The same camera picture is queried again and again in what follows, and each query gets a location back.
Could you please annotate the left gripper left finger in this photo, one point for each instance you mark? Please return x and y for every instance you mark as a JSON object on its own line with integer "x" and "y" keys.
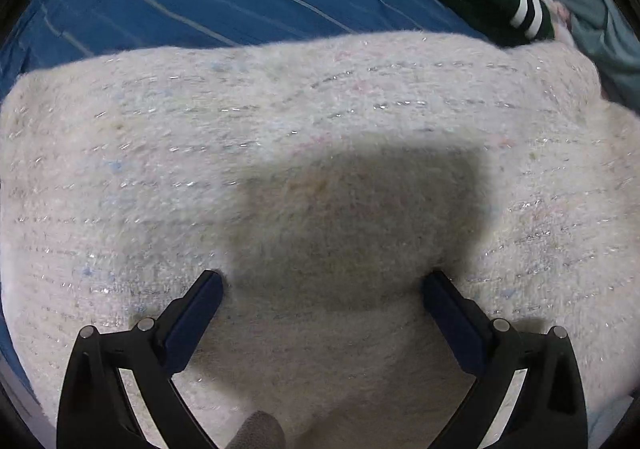
{"x": 94, "y": 409}

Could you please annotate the blue striped bed sheet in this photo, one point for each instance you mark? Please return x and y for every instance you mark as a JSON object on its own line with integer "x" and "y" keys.
{"x": 282, "y": 142}

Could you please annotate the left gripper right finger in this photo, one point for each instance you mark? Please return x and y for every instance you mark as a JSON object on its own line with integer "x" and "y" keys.
{"x": 550, "y": 411}

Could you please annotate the white tweed jacket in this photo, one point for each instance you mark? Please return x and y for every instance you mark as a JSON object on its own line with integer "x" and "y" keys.
{"x": 556, "y": 240}

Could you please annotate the teal velvet duvet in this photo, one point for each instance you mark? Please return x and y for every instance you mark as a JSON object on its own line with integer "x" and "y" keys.
{"x": 602, "y": 33}

